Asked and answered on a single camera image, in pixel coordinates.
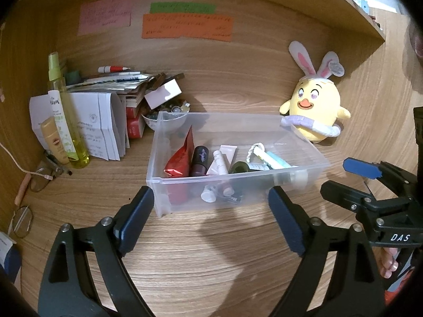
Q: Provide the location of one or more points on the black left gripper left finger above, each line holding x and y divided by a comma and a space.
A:
68, 288

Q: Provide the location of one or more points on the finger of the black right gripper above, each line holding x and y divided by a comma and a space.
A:
389, 175
363, 204

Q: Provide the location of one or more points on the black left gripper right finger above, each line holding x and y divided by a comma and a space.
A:
355, 287

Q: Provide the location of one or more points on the pale green stick tube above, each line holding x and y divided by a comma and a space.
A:
270, 161

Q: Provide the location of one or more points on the small blue black box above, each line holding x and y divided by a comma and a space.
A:
232, 199

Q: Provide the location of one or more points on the pink bottle white cap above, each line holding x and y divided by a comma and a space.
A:
215, 187

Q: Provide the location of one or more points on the purple lipstick tube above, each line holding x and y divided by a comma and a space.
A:
199, 161

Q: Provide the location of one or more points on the red shiny pouch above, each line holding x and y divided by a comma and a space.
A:
179, 166

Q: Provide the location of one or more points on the teal tube white cap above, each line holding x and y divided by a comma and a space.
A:
297, 178

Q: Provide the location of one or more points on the person's right hand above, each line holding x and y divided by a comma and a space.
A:
387, 262

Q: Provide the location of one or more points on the eyeglasses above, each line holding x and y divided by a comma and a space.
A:
49, 169

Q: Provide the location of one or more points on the yellow chick bunny plush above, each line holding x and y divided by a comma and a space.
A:
315, 104

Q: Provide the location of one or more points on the dark green bottle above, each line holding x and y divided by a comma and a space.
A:
240, 167

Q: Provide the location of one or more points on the beige sunscreen tube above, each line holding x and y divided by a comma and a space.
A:
53, 140

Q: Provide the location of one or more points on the yellow-green spray bottle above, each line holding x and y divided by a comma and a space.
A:
64, 115

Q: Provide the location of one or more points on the clear plastic storage box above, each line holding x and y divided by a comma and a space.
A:
233, 134

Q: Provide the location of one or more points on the white folded paper stack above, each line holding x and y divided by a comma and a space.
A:
101, 120

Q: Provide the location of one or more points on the red small boxes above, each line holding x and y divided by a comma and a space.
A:
135, 121

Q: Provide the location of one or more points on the white bowl of trinkets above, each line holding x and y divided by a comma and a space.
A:
169, 115

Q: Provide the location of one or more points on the small white pink box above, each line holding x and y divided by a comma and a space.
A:
161, 95

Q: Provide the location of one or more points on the orange sticky note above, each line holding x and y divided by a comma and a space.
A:
176, 25

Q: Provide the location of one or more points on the stack of flat packets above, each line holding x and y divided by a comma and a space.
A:
119, 82

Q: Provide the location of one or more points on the red white marker pen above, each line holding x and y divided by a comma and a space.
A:
112, 69

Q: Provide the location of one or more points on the green sticky note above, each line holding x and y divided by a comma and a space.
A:
182, 7

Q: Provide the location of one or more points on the pink sticky note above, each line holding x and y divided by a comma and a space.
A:
103, 15

